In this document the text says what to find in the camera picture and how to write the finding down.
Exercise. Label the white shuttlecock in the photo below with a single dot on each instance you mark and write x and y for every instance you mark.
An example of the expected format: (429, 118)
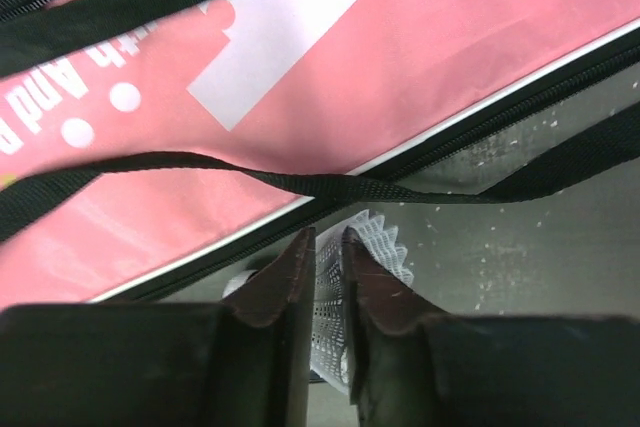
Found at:
(314, 337)

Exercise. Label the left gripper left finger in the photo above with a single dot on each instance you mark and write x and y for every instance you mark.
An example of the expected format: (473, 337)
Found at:
(241, 361)

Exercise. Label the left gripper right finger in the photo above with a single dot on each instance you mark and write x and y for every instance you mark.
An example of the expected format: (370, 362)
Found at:
(414, 364)

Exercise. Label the pink racket bag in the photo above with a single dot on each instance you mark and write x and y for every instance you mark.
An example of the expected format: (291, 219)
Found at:
(148, 143)

